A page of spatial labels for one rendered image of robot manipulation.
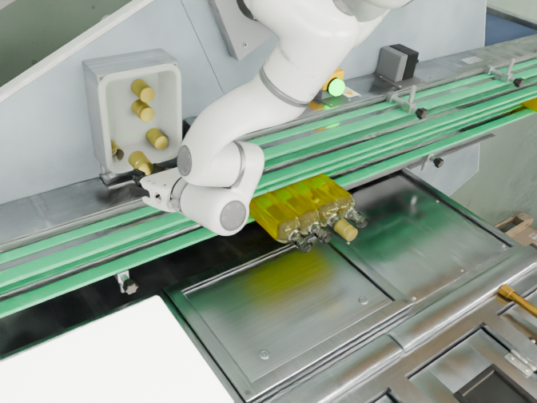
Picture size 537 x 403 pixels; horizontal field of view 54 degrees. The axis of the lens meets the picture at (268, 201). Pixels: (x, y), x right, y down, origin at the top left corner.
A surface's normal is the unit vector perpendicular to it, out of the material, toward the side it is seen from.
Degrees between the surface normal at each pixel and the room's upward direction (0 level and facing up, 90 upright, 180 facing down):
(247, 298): 90
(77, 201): 90
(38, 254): 90
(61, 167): 0
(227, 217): 17
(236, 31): 3
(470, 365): 90
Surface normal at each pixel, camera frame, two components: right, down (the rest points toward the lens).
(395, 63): -0.81, 0.29
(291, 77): -0.25, 0.54
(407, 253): 0.08, -0.81
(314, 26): -0.20, 0.36
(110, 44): 0.58, 0.53
